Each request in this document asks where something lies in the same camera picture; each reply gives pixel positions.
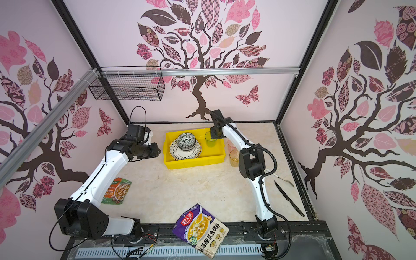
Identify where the yellow plastic bin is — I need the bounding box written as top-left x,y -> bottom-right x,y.
163,128 -> 226,170

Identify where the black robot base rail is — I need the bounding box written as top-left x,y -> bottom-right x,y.
60,221 -> 341,260

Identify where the green patterned bowl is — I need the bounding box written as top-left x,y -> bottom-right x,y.
177,132 -> 196,151

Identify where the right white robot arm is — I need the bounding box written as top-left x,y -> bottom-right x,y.
209,110 -> 278,240

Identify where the purple seasoning packet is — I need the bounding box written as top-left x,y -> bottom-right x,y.
172,204 -> 229,260

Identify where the aluminium rail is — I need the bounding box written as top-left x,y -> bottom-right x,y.
101,67 -> 300,76
1,68 -> 100,187

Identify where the black corrugated cable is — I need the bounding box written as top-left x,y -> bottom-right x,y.
210,110 -> 293,260

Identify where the aluminium rail back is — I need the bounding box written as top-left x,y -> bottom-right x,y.
101,67 -> 300,76

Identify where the yellow dotted plate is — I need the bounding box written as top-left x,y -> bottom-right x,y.
169,139 -> 202,160

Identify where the black wire basket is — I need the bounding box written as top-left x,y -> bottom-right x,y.
89,65 -> 165,101

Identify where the green translucent cup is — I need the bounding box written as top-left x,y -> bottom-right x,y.
204,131 -> 217,147

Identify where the pink translucent cup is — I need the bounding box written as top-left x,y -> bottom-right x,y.
227,140 -> 237,153

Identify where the white vent grille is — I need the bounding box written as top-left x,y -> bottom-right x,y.
75,244 -> 262,260

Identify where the yellow translucent cup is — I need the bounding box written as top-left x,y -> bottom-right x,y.
229,149 -> 239,167

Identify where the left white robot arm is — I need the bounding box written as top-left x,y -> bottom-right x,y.
54,124 -> 161,241

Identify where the green food packet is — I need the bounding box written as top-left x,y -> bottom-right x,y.
101,178 -> 132,205

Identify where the aluminium rail left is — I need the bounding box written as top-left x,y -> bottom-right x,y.
1,68 -> 100,187

